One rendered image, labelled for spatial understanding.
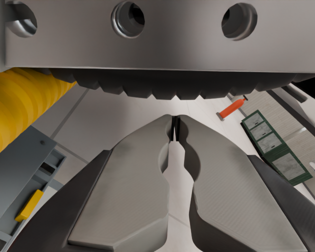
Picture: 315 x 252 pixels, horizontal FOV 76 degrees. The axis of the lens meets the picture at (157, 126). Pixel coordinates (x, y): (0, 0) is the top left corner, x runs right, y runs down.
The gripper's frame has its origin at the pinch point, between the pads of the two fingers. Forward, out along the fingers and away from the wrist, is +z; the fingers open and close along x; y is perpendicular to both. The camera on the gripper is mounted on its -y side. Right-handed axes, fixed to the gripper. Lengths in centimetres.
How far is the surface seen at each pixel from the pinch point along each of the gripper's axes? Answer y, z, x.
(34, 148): 25.6, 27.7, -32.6
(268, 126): 296, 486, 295
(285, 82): 0.2, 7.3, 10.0
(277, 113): 487, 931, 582
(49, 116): 38, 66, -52
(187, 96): 1.8, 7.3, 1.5
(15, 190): 27.5, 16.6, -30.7
